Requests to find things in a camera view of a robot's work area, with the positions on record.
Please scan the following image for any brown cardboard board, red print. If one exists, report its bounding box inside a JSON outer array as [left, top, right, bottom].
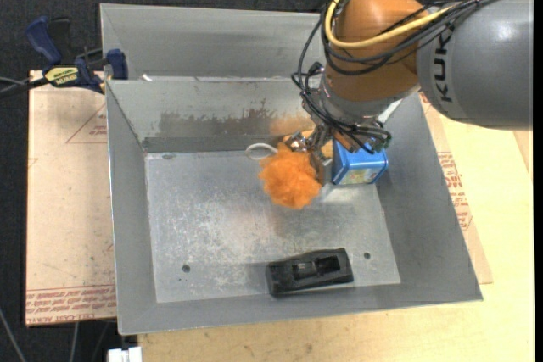
[[25, 70, 495, 327]]

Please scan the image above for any blue tin box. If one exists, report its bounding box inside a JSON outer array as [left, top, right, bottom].
[[329, 138, 389, 187]]

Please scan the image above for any grey metal bin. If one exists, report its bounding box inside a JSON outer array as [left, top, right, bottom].
[[99, 3, 484, 336]]

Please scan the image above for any black flat stapler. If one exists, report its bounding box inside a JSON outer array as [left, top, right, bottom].
[[265, 247, 355, 298]]

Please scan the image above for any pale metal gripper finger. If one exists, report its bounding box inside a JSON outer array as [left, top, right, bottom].
[[311, 151, 334, 186], [285, 131, 312, 154]]

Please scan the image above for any orange mesh bath sponge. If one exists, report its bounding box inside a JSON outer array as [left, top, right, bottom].
[[245, 132, 325, 211]]

